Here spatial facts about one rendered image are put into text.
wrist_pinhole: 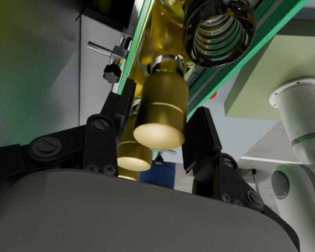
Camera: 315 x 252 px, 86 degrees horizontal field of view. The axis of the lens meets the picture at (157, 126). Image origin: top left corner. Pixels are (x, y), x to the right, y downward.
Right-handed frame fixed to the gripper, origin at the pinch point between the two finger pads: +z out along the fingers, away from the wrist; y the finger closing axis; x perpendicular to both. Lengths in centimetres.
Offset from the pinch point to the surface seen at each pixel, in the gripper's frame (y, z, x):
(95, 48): -9.8, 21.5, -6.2
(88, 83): -13.0, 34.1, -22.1
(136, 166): 0.1, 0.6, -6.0
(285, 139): 199, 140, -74
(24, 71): -12.0, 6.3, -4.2
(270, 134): 177, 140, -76
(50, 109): -15.3, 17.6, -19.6
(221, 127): 44, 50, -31
